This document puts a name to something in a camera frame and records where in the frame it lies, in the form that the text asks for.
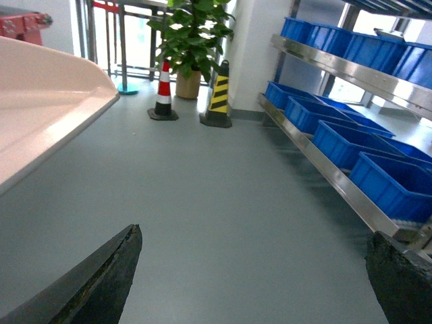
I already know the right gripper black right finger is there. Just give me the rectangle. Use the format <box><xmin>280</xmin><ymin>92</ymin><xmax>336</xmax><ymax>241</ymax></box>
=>
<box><xmin>365</xmin><ymin>231</ymin><xmax>431</xmax><ymax>323</ymax></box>

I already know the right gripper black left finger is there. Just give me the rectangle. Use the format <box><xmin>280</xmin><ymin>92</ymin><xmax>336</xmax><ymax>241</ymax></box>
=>
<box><xmin>1</xmin><ymin>224</ymin><xmax>142</xmax><ymax>323</ymax></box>

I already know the beige plastic dustpan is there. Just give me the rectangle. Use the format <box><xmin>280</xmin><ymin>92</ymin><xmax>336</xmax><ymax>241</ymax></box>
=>
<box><xmin>1</xmin><ymin>37</ymin><xmax>119</xmax><ymax>194</ymax></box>

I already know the blue bin lower shelf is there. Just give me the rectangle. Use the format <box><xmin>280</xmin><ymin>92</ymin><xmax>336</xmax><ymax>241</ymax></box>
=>
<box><xmin>349</xmin><ymin>152</ymin><xmax>431</xmax><ymax>223</ymax></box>

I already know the stainless steel shelf rack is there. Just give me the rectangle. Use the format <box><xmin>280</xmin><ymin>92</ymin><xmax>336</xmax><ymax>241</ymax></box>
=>
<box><xmin>258</xmin><ymin>0</ymin><xmax>432</xmax><ymax>254</ymax></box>

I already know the blue bin on shelf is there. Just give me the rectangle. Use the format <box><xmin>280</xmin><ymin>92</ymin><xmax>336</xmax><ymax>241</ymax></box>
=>
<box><xmin>280</xmin><ymin>17</ymin><xmax>316</xmax><ymax>44</ymax></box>

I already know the red white traffic cone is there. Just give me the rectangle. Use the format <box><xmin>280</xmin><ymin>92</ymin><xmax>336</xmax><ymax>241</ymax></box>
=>
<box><xmin>147</xmin><ymin>59</ymin><xmax>179</xmax><ymax>121</ymax></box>

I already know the yellow black traffic cone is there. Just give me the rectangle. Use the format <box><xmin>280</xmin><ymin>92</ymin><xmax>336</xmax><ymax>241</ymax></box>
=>
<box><xmin>199</xmin><ymin>60</ymin><xmax>232</xmax><ymax>128</ymax></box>

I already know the potted green plant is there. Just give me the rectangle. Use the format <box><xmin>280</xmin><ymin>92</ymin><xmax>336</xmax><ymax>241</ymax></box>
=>
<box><xmin>148</xmin><ymin>0</ymin><xmax>234</xmax><ymax>100</ymax></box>

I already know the red table frame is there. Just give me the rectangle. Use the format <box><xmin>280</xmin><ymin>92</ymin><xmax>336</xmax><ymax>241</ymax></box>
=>
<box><xmin>1</xmin><ymin>6</ymin><xmax>53</xmax><ymax>45</ymax></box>

